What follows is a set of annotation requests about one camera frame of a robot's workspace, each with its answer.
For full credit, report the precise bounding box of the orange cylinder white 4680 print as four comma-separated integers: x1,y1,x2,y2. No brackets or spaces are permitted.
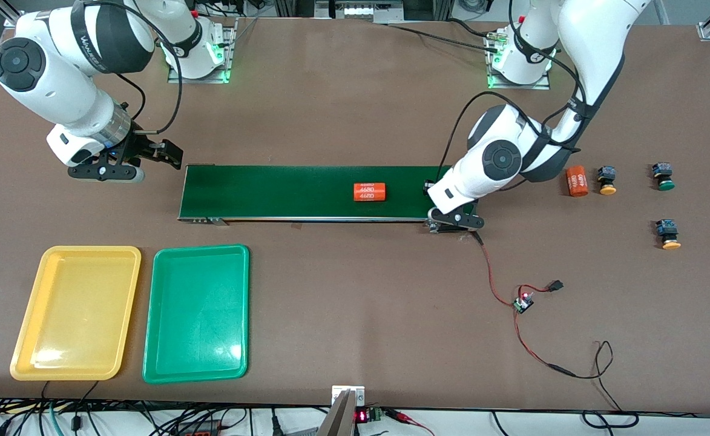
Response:
565,164,590,198
353,182,387,203

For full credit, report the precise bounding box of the yellow push button switch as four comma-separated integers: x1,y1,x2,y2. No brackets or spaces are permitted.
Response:
597,166,618,196
655,219,682,251

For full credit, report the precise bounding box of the green push button switch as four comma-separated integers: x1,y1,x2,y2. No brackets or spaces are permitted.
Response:
651,162,676,193

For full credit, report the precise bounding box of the green conveyor belt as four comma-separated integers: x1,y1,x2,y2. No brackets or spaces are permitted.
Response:
177,163,480,235

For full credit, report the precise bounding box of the yellow plastic tray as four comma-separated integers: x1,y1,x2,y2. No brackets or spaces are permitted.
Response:
9,245,142,382

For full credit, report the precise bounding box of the green plastic tray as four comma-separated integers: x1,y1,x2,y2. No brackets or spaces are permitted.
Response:
142,243,251,385

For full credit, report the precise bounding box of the silver box with lights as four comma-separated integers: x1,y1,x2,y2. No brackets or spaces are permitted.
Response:
315,0,405,25

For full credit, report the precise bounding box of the red alligator clip lead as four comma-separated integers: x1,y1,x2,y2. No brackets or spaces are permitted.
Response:
384,409,437,436

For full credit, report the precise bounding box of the red black power strip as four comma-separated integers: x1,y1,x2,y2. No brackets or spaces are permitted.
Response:
176,424,234,436

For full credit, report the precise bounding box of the red black motor wire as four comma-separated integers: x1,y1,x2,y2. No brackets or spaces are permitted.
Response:
475,231,566,368

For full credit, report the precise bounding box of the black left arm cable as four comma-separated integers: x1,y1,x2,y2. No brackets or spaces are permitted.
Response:
437,0,588,179

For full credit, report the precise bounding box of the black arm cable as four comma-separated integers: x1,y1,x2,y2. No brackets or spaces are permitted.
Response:
437,0,588,179
94,0,183,135

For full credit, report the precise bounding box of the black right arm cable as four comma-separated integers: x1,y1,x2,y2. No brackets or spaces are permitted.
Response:
94,0,183,135

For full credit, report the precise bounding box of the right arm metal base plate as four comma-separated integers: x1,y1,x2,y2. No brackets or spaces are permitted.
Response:
167,17,238,84

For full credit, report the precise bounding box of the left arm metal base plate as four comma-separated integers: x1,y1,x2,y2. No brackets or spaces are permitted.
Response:
487,30,552,91

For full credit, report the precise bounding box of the black cable on table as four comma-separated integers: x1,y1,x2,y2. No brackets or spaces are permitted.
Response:
385,18,501,55

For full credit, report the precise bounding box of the thin black power cable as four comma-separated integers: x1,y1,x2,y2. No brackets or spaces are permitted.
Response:
547,340,625,414

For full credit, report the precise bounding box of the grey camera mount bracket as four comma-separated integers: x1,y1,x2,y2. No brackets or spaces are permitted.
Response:
317,385,367,436

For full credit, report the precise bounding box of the tangled black cable bundle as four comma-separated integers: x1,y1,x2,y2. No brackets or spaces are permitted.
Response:
0,381,331,436

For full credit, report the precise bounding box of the black looped floor cable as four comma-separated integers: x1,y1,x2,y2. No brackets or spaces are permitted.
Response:
582,411,640,429

